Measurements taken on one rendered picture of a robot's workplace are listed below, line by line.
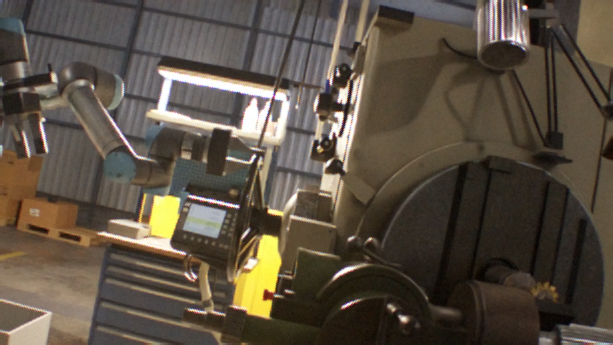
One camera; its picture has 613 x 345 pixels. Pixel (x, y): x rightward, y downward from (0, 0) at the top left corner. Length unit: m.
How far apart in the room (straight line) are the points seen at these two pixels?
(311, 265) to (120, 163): 0.63
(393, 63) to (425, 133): 0.19
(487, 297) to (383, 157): 0.48
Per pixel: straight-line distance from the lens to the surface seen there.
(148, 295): 3.07
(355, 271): 0.84
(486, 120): 1.36
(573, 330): 1.08
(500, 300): 0.97
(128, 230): 3.15
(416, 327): 0.63
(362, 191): 1.23
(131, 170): 1.36
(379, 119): 1.29
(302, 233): 1.17
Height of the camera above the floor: 1.39
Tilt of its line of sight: 4 degrees up
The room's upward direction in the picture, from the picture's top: 12 degrees clockwise
